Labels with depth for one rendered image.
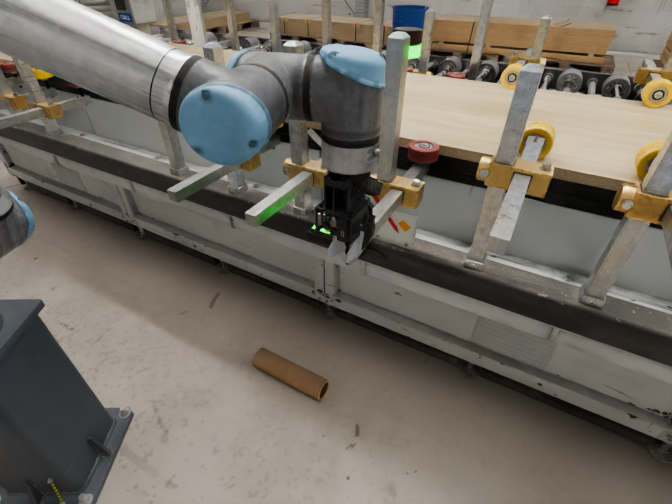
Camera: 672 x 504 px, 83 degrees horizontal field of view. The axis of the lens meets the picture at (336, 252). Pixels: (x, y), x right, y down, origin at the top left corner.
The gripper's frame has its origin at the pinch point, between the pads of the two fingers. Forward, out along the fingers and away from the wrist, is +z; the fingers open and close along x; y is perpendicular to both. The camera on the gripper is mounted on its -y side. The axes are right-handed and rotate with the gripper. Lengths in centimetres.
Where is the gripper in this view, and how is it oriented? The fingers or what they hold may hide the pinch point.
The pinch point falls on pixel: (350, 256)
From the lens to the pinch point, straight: 74.6
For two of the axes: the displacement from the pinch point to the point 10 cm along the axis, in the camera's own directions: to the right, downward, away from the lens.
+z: -0.2, 8.0, 6.0
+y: -5.0, 5.1, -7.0
